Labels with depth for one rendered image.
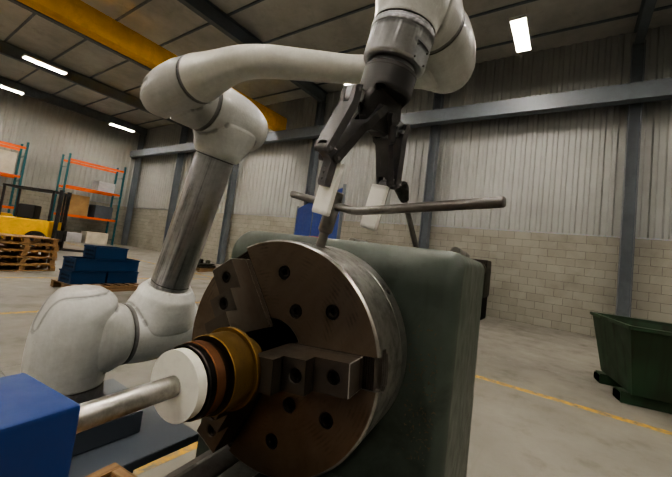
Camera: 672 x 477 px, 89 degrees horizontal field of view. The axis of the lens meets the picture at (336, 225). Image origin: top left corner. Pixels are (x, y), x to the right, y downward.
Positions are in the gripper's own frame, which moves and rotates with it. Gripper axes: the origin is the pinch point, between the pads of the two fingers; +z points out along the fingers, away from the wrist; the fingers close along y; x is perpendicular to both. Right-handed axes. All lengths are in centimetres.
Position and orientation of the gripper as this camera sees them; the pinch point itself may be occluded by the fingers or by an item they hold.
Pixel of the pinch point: (350, 207)
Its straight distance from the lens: 48.7
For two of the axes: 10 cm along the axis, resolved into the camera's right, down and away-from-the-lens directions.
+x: -7.0, -2.2, 6.8
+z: -2.9, 9.6, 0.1
